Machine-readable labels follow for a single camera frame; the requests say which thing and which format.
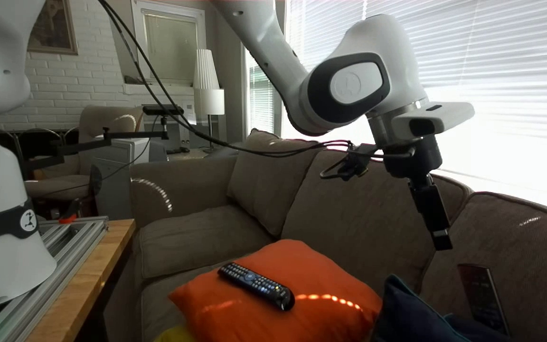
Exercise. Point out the row of dark chairs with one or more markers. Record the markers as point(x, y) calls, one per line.
point(36, 140)

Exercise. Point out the brown sofa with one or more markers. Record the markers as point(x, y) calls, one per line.
point(359, 213)

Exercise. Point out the beige armchair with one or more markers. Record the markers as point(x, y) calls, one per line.
point(64, 183)

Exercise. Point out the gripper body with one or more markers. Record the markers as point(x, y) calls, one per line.
point(416, 159)

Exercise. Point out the narrow window with blinds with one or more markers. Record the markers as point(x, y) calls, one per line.
point(260, 99)

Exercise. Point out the orange clamp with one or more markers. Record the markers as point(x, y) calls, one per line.
point(68, 218)

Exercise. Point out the black remote with coloured buttons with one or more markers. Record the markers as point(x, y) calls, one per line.
point(254, 283)

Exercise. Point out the slim dark remote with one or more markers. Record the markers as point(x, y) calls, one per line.
point(483, 297)

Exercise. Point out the orange cushion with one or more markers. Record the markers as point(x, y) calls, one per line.
point(311, 280)

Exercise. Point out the white framed window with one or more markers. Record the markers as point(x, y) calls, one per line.
point(171, 42)

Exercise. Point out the white computer tower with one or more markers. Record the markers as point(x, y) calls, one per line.
point(117, 180)

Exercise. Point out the window with white blinds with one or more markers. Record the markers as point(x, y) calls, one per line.
point(501, 71)

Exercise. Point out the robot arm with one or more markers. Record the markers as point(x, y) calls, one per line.
point(3, 204)

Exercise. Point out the framed picture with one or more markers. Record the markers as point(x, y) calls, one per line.
point(52, 26)

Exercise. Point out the yellow object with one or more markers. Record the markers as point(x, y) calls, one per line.
point(176, 335)

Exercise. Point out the brown cushion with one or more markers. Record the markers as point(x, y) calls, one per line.
point(266, 180)

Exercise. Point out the black cushion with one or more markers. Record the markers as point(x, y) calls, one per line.
point(411, 316)

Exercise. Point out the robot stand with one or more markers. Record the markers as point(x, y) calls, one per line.
point(81, 285)

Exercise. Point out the white floor lamp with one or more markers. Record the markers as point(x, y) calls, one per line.
point(208, 90)

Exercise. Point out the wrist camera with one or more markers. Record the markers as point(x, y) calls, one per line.
point(353, 162)

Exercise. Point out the camera on mount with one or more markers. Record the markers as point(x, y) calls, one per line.
point(126, 135)

